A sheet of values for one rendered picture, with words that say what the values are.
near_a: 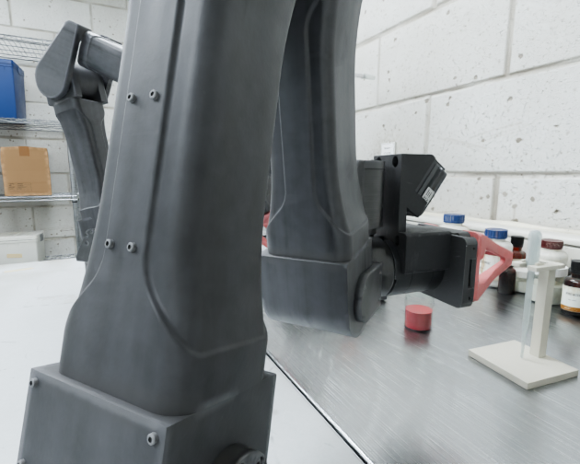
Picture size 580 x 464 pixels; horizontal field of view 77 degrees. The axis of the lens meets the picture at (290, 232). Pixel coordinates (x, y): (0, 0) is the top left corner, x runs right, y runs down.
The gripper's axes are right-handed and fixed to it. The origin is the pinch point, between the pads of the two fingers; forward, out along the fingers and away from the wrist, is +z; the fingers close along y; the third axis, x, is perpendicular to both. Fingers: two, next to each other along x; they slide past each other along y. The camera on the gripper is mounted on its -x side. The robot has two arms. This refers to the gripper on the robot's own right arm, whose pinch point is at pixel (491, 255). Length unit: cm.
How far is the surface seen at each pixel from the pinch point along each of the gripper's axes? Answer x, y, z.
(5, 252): 38, 230, -118
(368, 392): 14.0, 1.3, -14.1
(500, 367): 13.1, -0.9, 1.9
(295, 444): 14.1, -2.8, -24.1
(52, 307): 14, 41, -51
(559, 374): 13.1, -4.3, 6.8
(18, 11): -109, 262, -107
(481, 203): -2, 41, 44
